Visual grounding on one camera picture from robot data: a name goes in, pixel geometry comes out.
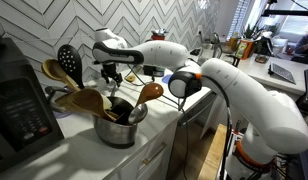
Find black microwave oven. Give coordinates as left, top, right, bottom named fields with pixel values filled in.
left=0, top=37, right=65, bottom=176

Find black tripod crossbar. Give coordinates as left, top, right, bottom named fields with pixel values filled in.
left=260, top=0, right=308, bottom=22

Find glass kettle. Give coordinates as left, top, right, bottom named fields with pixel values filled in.
left=198, top=31, right=225, bottom=66

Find green orange carton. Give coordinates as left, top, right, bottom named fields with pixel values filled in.
left=235, top=39, right=255, bottom=60

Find potted green plant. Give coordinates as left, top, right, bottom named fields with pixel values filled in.
left=242, top=23, right=262, bottom=42

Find wooden spoons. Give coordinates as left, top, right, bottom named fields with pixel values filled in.
left=54, top=87, right=119, bottom=123

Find silver metal ladle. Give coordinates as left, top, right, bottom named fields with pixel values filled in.
left=127, top=103, right=149, bottom=125

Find steel utensil holder pot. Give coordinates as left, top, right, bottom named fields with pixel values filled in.
left=90, top=95, right=139, bottom=150

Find purple bowl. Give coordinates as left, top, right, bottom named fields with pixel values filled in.
left=44, top=85, right=76, bottom=120

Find steel appliance door handle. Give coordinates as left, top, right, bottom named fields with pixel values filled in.
left=179, top=93, right=217, bottom=128

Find metal grater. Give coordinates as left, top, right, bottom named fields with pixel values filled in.
left=267, top=62, right=297, bottom=84

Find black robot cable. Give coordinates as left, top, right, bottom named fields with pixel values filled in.
left=193, top=73, right=234, bottom=180

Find black slotted spoon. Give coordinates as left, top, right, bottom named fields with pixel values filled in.
left=57, top=44, right=86, bottom=90

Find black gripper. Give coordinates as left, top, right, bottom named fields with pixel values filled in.
left=100, top=62, right=124, bottom=88

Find gold drawer handle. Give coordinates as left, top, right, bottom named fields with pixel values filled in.
left=142, top=142, right=168, bottom=166

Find person in background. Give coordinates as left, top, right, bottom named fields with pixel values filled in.
left=293, top=29, right=308, bottom=57

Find long dark power cable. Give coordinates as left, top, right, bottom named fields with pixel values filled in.
left=127, top=64, right=190, bottom=180

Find blue plastic lid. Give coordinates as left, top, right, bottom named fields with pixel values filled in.
left=161, top=73, right=175, bottom=85

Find cream spatula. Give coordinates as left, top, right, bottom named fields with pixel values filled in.
left=93, top=87, right=114, bottom=111

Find small round dish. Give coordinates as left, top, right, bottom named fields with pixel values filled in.
left=254, top=54, right=270, bottom=64

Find glossy brown wooden spoon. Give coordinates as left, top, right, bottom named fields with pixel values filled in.
left=133, top=82, right=164, bottom=108

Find wooden plank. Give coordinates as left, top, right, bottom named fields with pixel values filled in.
left=197, top=123, right=231, bottom=180

